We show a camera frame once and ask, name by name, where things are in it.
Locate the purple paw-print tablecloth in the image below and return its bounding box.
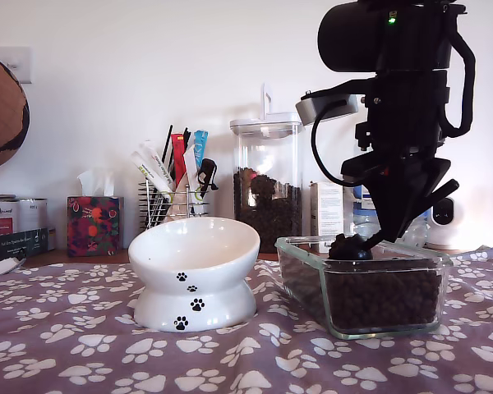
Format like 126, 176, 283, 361
0, 244, 493, 394

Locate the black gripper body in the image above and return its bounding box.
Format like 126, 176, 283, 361
340, 70, 452, 186

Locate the plain white sachet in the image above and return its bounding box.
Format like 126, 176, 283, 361
183, 143, 202, 194

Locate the white tin red label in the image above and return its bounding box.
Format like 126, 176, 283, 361
0, 195, 18, 240

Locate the white paw-print ceramic cat bowl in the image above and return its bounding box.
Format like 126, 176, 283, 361
127, 217, 261, 332

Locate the thin black cable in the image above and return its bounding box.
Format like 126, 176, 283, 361
311, 107, 369, 188

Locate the red sachet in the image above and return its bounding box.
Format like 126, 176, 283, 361
170, 133, 189, 193

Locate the brown cat kibble heap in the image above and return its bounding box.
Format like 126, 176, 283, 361
279, 250, 443, 333

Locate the white printed cardboard box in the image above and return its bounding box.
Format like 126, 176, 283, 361
310, 181, 354, 254

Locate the chrome wire basket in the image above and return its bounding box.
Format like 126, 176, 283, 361
138, 181, 210, 230

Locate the white wall switch plate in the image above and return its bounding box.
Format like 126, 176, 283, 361
0, 46, 33, 85

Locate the clear storage jar white lid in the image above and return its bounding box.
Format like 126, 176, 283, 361
229, 84, 305, 254

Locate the round brown globe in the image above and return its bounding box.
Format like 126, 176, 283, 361
0, 51, 30, 174

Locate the black stirrer stick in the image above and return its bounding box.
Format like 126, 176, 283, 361
160, 125, 175, 164

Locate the dark brown stored kibble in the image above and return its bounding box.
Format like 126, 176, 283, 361
233, 167, 304, 254

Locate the blue sachet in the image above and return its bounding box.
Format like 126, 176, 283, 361
194, 130, 211, 166

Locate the floral tissue box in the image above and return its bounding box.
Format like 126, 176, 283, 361
67, 167, 125, 258

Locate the thick black sleeved cable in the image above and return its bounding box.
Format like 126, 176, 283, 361
443, 3, 477, 140

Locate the small white round camera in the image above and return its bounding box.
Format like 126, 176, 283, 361
426, 195, 463, 250

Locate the clear glass rectangular dish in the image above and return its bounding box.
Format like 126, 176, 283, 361
274, 236, 454, 341

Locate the brown cat kibble portion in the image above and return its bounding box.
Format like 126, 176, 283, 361
330, 232, 367, 252

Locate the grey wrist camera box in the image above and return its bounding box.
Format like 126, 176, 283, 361
294, 79, 379, 126

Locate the large blue-label water bottle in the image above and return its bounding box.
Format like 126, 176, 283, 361
352, 180, 431, 248

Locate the dark printed carton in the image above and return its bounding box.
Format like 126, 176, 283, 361
0, 227, 50, 268

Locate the white tin can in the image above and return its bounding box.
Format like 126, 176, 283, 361
19, 197, 49, 232

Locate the white green-print sachet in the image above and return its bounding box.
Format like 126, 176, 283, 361
137, 140, 177, 192
131, 150, 172, 194

